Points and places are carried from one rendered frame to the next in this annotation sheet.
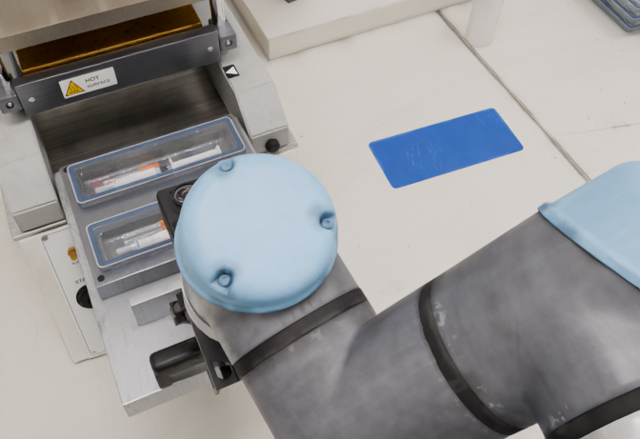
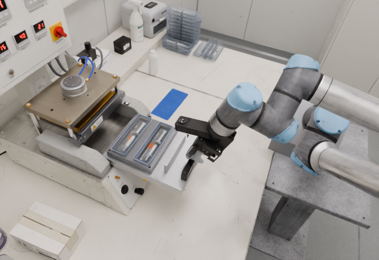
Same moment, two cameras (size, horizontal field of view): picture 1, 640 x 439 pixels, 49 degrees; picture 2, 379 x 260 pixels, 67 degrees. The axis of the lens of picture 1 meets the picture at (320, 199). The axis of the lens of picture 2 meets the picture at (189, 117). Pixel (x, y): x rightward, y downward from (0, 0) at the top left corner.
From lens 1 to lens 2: 0.54 m
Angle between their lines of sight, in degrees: 30
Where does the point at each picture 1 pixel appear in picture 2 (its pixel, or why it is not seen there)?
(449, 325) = (287, 90)
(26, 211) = (103, 170)
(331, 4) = not seen: hidden behind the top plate
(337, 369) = (272, 110)
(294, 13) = not seen: hidden behind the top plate
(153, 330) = (171, 171)
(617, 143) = (206, 82)
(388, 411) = (286, 109)
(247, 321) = (255, 111)
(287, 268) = (260, 97)
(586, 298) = (305, 74)
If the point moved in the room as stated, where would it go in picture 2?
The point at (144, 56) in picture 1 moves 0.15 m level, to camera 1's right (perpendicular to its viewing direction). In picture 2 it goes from (108, 108) to (143, 92)
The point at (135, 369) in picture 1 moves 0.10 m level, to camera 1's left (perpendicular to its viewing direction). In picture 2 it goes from (176, 181) to (149, 199)
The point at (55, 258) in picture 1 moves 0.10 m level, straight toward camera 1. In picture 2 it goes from (113, 182) to (140, 189)
